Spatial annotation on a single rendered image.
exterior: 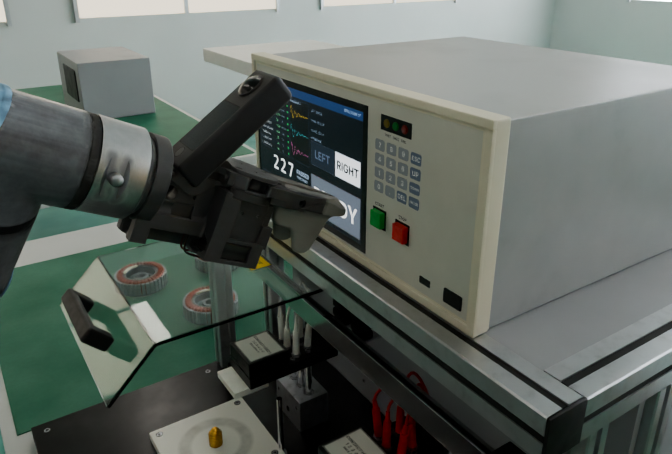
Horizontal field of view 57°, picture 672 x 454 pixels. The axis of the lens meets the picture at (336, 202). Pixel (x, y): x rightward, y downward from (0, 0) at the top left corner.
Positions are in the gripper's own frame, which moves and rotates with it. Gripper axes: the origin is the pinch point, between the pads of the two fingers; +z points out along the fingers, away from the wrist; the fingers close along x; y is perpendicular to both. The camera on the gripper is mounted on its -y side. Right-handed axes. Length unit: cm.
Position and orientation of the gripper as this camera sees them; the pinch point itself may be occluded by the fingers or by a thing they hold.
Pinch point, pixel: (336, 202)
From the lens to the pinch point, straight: 61.3
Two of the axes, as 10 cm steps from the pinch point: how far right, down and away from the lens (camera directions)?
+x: 5.5, 3.1, -7.7
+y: -3.5, 9.3, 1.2
